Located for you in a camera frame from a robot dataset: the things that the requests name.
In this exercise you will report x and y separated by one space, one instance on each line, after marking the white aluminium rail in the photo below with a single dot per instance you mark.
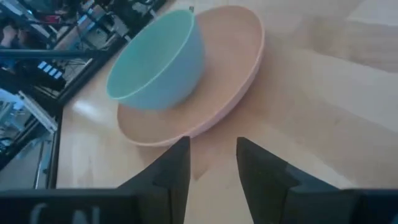
40 113

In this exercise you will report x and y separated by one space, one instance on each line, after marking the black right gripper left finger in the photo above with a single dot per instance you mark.
168 174

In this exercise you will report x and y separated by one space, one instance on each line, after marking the black device with blue lights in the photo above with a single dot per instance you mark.
37 79

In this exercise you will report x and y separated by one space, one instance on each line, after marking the peach plastic plate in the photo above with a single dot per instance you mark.
230 62

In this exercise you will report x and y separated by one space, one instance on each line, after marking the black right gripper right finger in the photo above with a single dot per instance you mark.
264 180

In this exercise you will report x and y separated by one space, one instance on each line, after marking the black metal bar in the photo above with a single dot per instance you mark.
46 53

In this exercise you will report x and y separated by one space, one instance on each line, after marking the teal plastic bowl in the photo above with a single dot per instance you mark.
155 62

